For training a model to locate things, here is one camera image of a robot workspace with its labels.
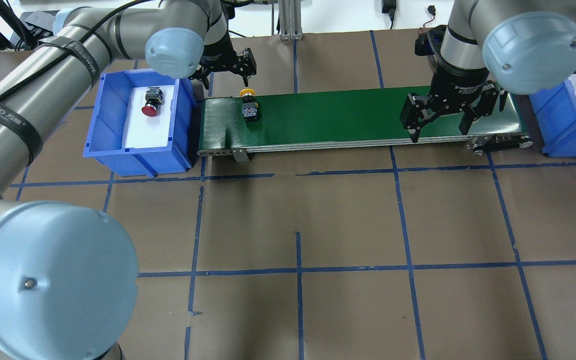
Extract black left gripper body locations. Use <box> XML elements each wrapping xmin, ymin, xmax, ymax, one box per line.
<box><xmin>195</xmin><ymin>30</ymin><xmax>240</xmax><ymax>81</ymax></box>

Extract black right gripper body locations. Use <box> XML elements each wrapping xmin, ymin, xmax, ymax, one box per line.
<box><xmin>427</xmin><ymin>67</ymin><xmax>495</xmax><ymax>120</ymax></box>

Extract yellow mushroom push button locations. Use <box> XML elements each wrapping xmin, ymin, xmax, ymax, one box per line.
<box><xmin>239</xmin><ymin>88</ymin><xmax>261</xmax><ymax>123</ymax></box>

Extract red mushroom push button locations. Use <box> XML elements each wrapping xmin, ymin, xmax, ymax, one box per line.
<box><xmin>141</xmin><ymin>86</ymin><xmax>164</xmax><ymax>117</ymax></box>

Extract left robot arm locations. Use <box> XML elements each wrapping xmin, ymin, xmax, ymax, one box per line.
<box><xmin>4</xmin><ymin>109</ymin><xmax>201</xmax><ymax>360</ymax></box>

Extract green conveyor belt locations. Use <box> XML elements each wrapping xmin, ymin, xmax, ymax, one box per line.
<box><xmin>198</xmin><ymin>86</ymin><xmax>534</xmax><ymax>161</ymax></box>

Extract white foam pad in bin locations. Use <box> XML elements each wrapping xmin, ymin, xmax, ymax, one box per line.
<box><xmin>121</xmin><ymin>85</ymin><xmax>175</xmax><ymax>149</ymax></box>

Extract black power adapter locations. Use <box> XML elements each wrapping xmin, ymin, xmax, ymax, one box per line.
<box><xmin>381</xmin><ymin>0</ymin><xmax>398</xmax><ymax>16</ymax></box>

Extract blue bin left side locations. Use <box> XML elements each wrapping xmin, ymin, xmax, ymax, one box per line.
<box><xmin>82</xmin><ymin>69</ymin><xmax>197</xmax><ymax>178</ymax></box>

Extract aluminium frame post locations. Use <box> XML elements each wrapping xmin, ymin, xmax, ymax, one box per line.
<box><xmin>278</xmin><ymin>0</ymin><xmax>304</xmax><ymax>41</ymax></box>

